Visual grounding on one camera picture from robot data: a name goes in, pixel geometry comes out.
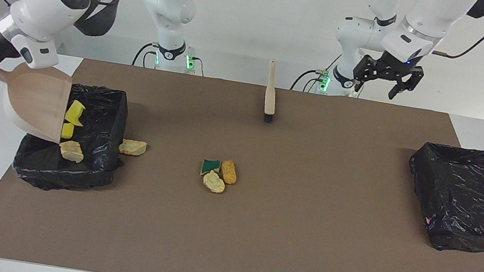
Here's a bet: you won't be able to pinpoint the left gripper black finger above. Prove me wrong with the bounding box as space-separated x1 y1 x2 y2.
352 54 375 83
387 65 426 105

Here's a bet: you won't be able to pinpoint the beige plastic dustpan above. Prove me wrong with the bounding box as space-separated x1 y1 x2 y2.
0 50 76 145

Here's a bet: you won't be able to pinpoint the all yellow sponge piece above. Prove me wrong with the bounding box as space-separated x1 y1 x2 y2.
64 99 88 128

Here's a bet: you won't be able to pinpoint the beige hand brush black bristles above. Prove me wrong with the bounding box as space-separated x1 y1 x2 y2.
261 60 283 124

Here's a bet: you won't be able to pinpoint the green and yellow sponge piece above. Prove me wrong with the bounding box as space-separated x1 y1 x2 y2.
60 121 76 141

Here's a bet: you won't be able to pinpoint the pale foam piece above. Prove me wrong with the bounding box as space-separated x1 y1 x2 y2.
57 139 86 164
201 170 227 195
118 138 148 158

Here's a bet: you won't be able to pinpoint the brown cork-like lump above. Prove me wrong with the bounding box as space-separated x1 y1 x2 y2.
219 159 240 186

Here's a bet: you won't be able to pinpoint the small green sponge piece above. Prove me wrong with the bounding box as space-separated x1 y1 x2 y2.
200 158 222 178

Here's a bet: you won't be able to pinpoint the bin lined with black bag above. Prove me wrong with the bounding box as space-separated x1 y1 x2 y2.
397 140 484 258
9 75 135 202

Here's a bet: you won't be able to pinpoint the brown table mat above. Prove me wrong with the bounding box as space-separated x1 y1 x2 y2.
0 45 484 272

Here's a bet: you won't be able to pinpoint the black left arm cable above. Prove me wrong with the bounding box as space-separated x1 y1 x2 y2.
432 0 484 64

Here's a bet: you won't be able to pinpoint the black left base cable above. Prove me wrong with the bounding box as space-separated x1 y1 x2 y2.
290 66 331 95

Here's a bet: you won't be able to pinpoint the black base cable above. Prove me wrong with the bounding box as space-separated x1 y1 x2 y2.
290 66 331 95
132 40 160 69

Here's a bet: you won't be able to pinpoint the black right base cable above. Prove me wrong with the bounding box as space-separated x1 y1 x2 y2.
132 40 160 69

